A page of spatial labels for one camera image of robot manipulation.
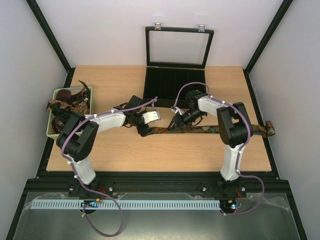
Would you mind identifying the brown teal patterned tie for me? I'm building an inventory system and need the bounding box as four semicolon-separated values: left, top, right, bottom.
137;121;276;138

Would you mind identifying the green perforated plastic basket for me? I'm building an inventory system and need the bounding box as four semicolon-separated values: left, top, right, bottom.
46;85;94;140

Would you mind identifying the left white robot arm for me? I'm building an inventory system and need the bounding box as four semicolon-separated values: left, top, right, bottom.
56;95;161;185

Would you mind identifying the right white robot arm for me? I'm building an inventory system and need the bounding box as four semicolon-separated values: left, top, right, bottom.
171;91;253;196

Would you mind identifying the pile of ties in basket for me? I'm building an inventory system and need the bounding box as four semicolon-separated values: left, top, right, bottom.
45;80;92;133

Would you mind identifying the black compartment storage box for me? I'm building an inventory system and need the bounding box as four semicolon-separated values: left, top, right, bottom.
143;25;215;109

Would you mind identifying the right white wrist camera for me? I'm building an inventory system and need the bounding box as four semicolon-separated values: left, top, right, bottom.
170;106;183;115

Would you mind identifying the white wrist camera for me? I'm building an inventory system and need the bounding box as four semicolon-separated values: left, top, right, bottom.
142;110;161;124
170;106;183;115

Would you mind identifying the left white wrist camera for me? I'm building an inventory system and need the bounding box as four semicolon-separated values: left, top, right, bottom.
142;110;161;124

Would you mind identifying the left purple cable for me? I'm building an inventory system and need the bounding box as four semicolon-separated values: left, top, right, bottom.
60;95;159;237

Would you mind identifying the purple cable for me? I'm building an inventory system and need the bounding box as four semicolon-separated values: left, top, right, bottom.
173;81;266;217
60;95;159;237

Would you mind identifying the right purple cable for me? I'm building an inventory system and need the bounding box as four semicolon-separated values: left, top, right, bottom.
173;81;266;217

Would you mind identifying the light blue cable duct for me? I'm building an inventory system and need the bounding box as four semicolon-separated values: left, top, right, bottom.
30;199;221;211

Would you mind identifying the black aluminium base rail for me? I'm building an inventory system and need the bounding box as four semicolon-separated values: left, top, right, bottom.
22;172;293;199

